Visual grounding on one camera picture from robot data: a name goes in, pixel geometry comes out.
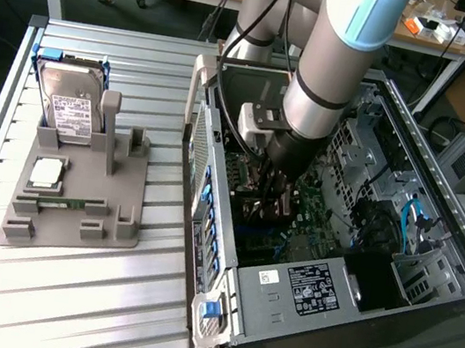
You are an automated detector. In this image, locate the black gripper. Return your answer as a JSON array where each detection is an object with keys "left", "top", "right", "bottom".
[{"left": 249, "top": 126, "right": 325, "bottom": 233}]

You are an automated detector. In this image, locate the green motherboard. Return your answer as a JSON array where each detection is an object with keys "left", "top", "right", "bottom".
[{"left": 205, "top": 136, "right": 355, "bottom": 278}]

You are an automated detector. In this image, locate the silver perforated drive cage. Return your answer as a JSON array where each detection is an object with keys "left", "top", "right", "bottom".
[{"left": 318, "top": 113, "right": 405, "bottom": 221}]

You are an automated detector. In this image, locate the open black PC case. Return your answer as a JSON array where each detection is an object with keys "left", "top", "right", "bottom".
[{"left": 145, "top": 41, "right": 465, "bottom": 348}]

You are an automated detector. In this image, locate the black square cover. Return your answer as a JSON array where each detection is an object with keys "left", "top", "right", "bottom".
[{"left": 318, "top": 242, "right": 420, "bottom": 322}]

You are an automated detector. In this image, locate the grey power supply unit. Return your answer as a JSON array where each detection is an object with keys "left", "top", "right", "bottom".
[{"left": 225, "top": 241, "right": 368, "bottom": 348}]

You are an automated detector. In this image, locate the blue case latch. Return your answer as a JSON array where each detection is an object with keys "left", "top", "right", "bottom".
[{"left": 197, "top": 298, "right": 223, "bottom": 322}]

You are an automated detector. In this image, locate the silver disk bay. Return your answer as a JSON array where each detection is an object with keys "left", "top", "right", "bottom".
[{"left": 385, "top": 247, "right": 465, "bottom": 312}]

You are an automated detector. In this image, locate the orange box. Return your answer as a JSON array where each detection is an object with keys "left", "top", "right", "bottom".
[{"left": 403, "top": 14, "right": 440, "bottom": 40}]

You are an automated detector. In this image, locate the white box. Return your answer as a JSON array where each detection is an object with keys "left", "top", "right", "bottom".
[{"left": 432, "top": 22, "right": 465, "bottom": 48}]

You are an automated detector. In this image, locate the grey plastic parts rack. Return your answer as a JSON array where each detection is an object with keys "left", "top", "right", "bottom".
[{"left": 0, "top": 75, "right": 164, "bottom": 269}]

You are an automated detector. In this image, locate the silver hard disk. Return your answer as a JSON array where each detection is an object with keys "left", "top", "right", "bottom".
[{"left": 26, "top": 55, "right": 115, "bottom": 150}]

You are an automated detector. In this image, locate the green RAM stick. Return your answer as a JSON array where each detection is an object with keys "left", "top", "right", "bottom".
[{"left": 34, "top": 190, "right": 90, "bottom": 214}]

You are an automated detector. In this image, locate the silver CPU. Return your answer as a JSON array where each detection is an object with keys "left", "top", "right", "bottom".
[{"left": 27, "top": 155, "right": 69, "bottom": 192}]

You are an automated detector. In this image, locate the hard drive in blue caddy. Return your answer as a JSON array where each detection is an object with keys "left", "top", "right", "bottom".
[{"left": 20, "top": 41, "right": 115, "bottom": 135}]

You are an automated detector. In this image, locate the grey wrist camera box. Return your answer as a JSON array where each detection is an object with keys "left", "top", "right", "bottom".
[{"left": 232, "top": 100, "right": 294, "bottom": 158}]

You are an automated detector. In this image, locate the black camera cable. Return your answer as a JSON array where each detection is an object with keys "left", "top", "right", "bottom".
[{"left": 203, "top": 0, "right": 298, "bottom": 163}]

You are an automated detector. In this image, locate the light blue wire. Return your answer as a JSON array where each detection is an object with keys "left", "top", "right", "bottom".
[{"left": 393, "top": 196, "right": 429, "bottom": 262}]

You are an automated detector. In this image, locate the thin cable with connector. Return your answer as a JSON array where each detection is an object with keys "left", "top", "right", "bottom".
[{"left": 196, "top": 0, "right": 239, "bottom": 46}]

